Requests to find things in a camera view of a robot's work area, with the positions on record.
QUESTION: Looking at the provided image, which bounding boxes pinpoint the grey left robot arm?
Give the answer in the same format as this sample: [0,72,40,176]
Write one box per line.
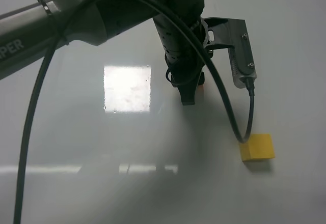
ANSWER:
[1,0,204,105]

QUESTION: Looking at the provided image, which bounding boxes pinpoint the yellow wooden cube block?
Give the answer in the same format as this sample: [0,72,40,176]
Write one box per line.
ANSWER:
[239,134,275,161]

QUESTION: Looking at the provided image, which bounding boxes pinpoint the black camera cable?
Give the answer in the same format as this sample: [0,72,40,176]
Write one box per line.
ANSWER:
[12,0,256,224]

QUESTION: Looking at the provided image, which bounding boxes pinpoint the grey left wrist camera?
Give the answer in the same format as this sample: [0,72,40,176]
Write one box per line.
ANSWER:
[201,17,257,89]

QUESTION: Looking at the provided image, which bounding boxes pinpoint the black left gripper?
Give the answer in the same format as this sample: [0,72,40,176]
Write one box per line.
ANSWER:
[153,0,205,106]

